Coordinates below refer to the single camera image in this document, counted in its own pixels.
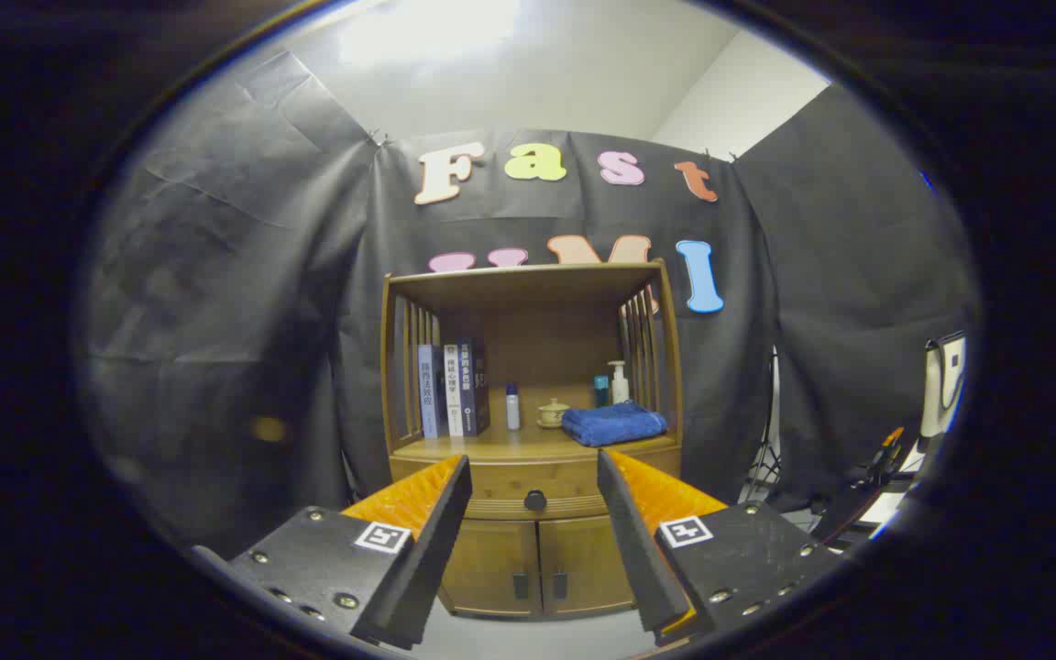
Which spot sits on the teal bottle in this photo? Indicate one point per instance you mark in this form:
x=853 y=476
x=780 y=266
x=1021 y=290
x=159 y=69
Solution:
x=601 y=392

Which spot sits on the white pump bottle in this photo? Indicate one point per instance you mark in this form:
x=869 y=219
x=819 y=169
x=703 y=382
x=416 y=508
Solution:
x=620 y=390

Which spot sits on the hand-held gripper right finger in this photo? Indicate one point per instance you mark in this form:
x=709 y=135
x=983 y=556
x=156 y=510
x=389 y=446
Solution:
x=638 y=550

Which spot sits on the folded blue towel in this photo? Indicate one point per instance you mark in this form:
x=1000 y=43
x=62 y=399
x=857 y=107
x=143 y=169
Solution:
x=615 y=426

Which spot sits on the orange and black tool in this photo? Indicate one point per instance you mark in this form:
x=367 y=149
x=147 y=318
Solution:
x=885 y=454

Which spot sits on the grey-blue book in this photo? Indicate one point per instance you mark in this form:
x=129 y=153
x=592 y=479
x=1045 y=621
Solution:
x=429 y=394

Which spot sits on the wooden drawer with black knob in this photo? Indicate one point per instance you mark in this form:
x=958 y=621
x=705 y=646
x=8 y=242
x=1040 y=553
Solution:
x=528 y=477

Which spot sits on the dark blue book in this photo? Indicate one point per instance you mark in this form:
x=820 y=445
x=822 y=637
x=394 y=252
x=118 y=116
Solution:
x=475 y=385

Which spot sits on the wooden countertop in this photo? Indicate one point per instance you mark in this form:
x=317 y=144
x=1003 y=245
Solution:
x=510 y=445

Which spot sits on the wooden cabinet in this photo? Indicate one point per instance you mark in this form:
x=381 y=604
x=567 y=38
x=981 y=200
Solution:
x=537 y=339

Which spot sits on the beige lidded tea cup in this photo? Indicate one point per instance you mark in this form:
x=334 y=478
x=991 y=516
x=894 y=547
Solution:
x=553 y=414

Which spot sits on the wooden cabinet door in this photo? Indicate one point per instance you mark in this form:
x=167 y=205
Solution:
x=588 y=564
x=491 y=568

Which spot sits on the white bottle with blue cap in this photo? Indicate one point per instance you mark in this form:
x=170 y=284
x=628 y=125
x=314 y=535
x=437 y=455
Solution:
x=512 y=412

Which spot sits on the black tripod stand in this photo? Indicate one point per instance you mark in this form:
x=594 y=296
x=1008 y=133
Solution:
x=772 y=458

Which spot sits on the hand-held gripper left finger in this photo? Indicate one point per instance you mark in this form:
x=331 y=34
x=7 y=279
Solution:
x=441 y=541

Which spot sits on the white book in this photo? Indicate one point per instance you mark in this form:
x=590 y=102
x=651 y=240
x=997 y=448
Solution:
x=453 y=394

